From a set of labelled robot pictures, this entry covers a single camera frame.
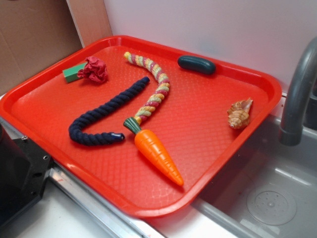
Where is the red paper ball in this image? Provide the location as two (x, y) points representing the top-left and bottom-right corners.
(77, 56), (108, 83)

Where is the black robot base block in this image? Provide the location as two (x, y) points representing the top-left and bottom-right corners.
(0, 126), (52, 229)

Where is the orange plastic toy carrot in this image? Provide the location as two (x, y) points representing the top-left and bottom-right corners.
(123, 117), (184, 186)

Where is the red plastic tray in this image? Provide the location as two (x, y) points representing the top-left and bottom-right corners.
(0, 36), (281, 218)

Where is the dark green toy cucumber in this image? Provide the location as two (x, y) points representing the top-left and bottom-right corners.
(177, 55), (216, 75)

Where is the brown spiral seashell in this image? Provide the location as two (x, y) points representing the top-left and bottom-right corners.
(227, 98), (253, 129)

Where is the green rectangular block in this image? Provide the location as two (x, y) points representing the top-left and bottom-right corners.
(62, 63), (86, 83)

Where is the grey toy sink basin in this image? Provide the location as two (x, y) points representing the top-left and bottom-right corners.
(193, 116), (317, 238)

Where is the grey toy faucet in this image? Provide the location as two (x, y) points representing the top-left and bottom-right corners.
(279, 38), (317, 146)

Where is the brown cardboard panel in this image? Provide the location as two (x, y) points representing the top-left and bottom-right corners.
(0, 0), (112, 94)

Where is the multicolour braided rope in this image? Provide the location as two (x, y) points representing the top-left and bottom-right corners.
(123, 51), (171, 125)

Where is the navy blue braided rope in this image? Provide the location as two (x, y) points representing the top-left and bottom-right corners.
(68, 76), (151, 147)

